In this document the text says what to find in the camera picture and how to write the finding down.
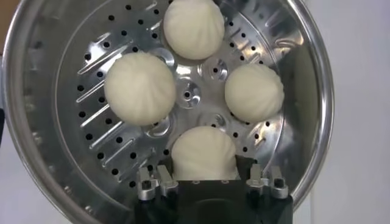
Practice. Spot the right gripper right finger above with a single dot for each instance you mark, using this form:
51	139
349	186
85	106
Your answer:
256	179

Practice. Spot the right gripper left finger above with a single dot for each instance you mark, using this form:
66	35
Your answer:
166	182

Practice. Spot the white steamed baozi bun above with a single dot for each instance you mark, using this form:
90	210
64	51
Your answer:
204	152
254	92
140	88
193	29

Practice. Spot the stainless steel steamer basket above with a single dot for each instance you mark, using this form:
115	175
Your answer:
61	121

